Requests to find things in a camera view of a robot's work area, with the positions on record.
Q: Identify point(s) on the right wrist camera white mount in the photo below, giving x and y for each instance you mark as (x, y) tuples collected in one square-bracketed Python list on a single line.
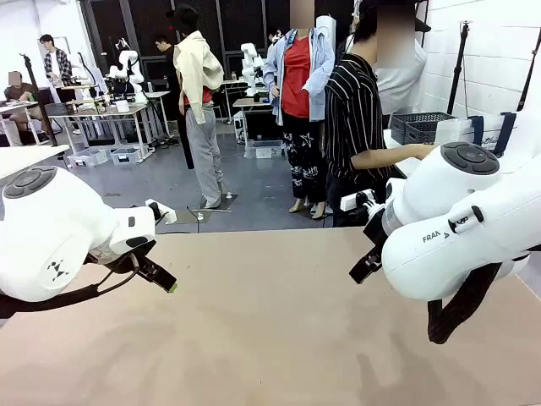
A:
[(351, 203)]

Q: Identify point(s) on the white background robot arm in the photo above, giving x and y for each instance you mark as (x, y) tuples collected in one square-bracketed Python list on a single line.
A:
[(129, 59), (249, 55)]

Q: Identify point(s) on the dark grey plastic basket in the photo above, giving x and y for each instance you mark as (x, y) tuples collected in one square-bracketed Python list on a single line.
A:
[(414, 127)]

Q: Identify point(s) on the man in black clothes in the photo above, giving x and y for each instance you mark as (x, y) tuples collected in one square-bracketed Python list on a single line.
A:
[(171, 80)]

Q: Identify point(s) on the person in plaid shirt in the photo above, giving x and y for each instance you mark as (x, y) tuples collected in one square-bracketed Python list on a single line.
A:
[(59, 63)]

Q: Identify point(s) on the black equipment box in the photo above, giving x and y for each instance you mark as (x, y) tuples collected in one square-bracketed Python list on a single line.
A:
[(262, 127)]

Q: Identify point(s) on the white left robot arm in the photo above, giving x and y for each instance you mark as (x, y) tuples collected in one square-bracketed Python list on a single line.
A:
[(50, 237)]

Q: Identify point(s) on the person in striped shirt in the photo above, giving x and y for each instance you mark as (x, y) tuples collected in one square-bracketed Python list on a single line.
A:
[(351, 118)]

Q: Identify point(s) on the small grey desk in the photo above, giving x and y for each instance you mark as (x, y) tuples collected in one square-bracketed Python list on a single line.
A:
[(249, 102)]

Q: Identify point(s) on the white floor power strip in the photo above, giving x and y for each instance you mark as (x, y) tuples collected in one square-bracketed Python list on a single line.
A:
[(200, 215)]

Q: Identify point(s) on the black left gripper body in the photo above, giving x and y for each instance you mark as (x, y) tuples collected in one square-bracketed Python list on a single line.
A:
[(137, 243)]

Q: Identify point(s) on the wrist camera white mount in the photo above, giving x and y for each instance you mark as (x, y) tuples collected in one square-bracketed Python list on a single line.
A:
[(167, 216), (351, 203)]

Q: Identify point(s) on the seated person brown shirt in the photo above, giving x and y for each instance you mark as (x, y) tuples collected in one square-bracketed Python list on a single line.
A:
[(23, 91)]

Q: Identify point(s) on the white equipment box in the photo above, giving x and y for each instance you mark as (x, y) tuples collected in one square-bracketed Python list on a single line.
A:
[(239, 127)]

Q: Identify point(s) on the person in white shirt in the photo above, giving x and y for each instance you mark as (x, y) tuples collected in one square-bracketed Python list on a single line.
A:
[(401, 93)]

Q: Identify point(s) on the grey workbench desk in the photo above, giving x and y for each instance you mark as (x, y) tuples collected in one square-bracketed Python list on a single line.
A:
[(105, 111)]

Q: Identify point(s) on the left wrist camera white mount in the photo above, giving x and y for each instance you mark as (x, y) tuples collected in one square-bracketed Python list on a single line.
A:
[(167, 216)]

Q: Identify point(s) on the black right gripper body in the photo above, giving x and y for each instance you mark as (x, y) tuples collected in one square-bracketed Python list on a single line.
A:
[(375, 228)]

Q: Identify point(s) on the mannequin beige jacket black hat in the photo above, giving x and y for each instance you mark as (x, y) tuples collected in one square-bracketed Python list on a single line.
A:
[(196, 72)]

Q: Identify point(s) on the mannequin red top blue shirt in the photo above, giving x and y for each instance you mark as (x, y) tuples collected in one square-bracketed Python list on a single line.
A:
[(296, 76)]

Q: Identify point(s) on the clear storage bin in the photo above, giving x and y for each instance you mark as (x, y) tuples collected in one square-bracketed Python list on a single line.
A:
[(124, 155), (86, 157), (263, 150)]

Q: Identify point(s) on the person's right forearm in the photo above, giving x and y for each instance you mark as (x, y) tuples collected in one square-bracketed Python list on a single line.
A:
[(380, 158)]

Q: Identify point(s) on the black tripod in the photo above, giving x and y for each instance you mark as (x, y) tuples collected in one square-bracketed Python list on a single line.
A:
[(40, 101)]

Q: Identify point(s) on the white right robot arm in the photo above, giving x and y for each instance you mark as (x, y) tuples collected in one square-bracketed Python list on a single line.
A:
[(465, 254)]

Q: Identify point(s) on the black light stand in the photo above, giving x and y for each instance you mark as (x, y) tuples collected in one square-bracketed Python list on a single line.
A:
[(528, 80), (458, 72)]

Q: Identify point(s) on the grey floor mat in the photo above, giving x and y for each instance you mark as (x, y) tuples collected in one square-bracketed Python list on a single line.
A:
[(186, 216)]

